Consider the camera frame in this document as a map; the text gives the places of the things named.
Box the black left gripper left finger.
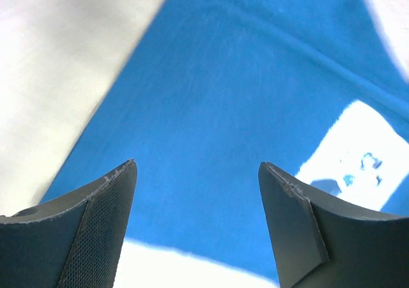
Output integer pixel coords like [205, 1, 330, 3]
[1, 160, 137, 287]

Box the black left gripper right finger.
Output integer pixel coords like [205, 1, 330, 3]
[258, 162, 408, 288]

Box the blue mickey print t-shirt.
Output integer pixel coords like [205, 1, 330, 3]
[45, 0, 408, 287]

